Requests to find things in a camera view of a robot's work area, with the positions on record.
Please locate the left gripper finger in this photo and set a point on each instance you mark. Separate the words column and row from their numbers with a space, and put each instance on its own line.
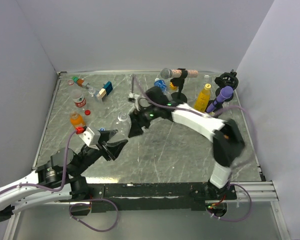
column 108, row 136
column 115, row 148

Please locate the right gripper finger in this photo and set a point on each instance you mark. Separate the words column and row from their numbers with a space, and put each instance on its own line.
column 134, row 116
column 135, row 129

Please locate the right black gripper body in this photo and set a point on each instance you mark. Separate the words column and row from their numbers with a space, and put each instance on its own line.
column 149, row 114

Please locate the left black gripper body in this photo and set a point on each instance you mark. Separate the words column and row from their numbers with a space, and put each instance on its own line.
column 103, row 150

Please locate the red bottle cap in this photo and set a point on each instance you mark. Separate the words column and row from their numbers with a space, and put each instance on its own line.
column 87, row 112

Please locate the orange bottle with barcode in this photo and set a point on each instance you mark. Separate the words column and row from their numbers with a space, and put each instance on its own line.
column 76, row 120

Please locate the red label water bottle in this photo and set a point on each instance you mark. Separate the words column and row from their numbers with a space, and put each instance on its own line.
column 78, row 98

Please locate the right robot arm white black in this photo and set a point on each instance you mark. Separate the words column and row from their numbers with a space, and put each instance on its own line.
column 227, row 141

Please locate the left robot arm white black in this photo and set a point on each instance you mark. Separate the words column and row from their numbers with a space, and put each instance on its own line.
column 60, row 179

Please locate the blue label water bottle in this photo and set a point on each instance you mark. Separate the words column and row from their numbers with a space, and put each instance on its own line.
column 162, row 85

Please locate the yellow juice bottle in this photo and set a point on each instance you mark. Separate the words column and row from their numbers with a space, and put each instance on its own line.
column 203, row 98

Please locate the clear bottle back right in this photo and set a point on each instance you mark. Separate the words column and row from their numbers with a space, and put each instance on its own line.
column 207, row 81

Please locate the small yellow toy piece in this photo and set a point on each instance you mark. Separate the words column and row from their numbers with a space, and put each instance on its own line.
column 172, row 86

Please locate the glitter pink microphone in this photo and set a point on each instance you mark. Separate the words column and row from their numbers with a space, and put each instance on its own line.
column 167, row 73

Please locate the purple microphone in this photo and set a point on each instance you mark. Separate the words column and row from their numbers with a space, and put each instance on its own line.
column 225, row 95

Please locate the black empty clip stand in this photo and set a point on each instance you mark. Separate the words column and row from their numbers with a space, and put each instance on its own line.
column 224, row 80

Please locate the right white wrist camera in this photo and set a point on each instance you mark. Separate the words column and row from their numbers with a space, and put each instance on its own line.
column 134, row 98

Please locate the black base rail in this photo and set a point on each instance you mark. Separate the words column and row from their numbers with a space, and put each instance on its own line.
column 158, row 196

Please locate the clear plastic ring cap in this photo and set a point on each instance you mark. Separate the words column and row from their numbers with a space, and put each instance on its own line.
column 70, row 83

